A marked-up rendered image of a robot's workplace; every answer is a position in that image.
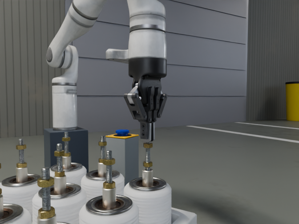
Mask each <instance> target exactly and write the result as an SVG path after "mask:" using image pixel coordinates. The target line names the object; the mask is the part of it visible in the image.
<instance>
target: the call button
mask: <svg viewBox="0 0 299 224"><path fill-rule="evenodd" d="M116 133H117V135H118V136H127V135H128V133H129V130H127V129H119V130H116Z"/></svg>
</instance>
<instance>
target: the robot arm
mask: <svg viewBox="0 0 299 224"><path fill-rule="evenodd" d="M106 1H107V0H73V2H72V4H71V6H70V8H69V10H68V13H67V15H66V17H65V19H64V22H63V24H62V26H61V28H60V29H59V31H58V33H57V34H56V36H55V37H54V39H53V40H52V42H51V44H50V46H49V48H48V50H47V54H46V61H47V63H48V65H49V66H51V67H54V68H65V72H64V74H63V75H61V76H59V77H55V78H53V79H52V98H53V130H54V131H71V130H77V79H78V51H77V49H76V47H74V46H72V45H69V44H70V43H71V42H72V41H74V40H75V39H77V38H79V37H80V36H82V35H84V34H85V33H87V32H88V31H89V30H90V29H91V28H92V27H93V25H94V24H95V22H96V20H97V18H98V17H99V15H100V13H101V11H102V9H103V7H104V5H105V4H106ZM127 3H128V7H129V47H128V49H127V50H119V49H108V50H107V51H106V60H110V61H116V62H120V63H125V64H129V76H130V77H132V78H133V83H132V90H131V92H130V93H125V94H124V99H125V101H126V103H127V106H128V108H129V110H130V112H131V115H132V117H133V119H134V120H138V121H139V122H140V140H141V142H151V141H154V140H155V122H156V121H157V118H160V117H161V115H162V112H163V109H164V106H165V103H166V100H167V94H163V93H162V92H161V89H162V86H161V81H160V79H161V78H164V77H166V75H167V43H166V10H165V6H164V5H163V4H162V3H161V2H159V1H157V0H127ZM137 111H138V113H137Z"/></svg>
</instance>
